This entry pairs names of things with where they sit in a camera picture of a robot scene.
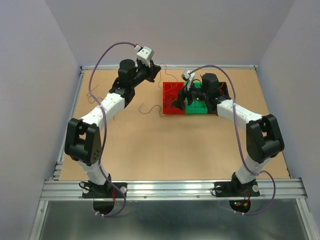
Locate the black plastic bin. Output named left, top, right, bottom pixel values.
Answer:
left=206, top=82, right=231, bottom=115

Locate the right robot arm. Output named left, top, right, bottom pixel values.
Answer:
left=171, top=70, right=285, bottom=196

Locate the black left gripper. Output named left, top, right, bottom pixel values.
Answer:
left=129, top=59, right=160, bottom=88

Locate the green plastic bin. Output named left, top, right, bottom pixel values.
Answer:
left=185, top=79, right=208, bottom=115

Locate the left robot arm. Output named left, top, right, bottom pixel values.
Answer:
left=64, top=59, right=161, bottom=197

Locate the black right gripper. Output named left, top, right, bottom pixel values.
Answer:
left=170, top=80, right=209, bottom=111

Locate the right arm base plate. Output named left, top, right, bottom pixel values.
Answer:
left=212, top=180, right=260, bottom=198

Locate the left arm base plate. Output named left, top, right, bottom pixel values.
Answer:
left=78, top=181, right=123, bottom=199

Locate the red plastic bin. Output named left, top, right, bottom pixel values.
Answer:
left=162, top=81, right=185, bottom=115

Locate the dark cable on table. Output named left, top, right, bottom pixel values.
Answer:
left=86, top=84, right=101, bottom=105

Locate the black cable taut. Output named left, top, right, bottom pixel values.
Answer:
left=138, top=63, right=178, bottom=118

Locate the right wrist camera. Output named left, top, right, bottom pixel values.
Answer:
left=181, top=69, right=196, bottom=90

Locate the aluminium front rail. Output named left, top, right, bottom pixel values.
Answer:
left=40, top=178, right=308, bottom=202

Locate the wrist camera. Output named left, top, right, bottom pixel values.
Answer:
left=181, top=69, right=196, bottom=90
left=134, top=44, right=155, bottom=68

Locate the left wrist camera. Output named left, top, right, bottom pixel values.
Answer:
left=134, top=44, right=155, bottom=68

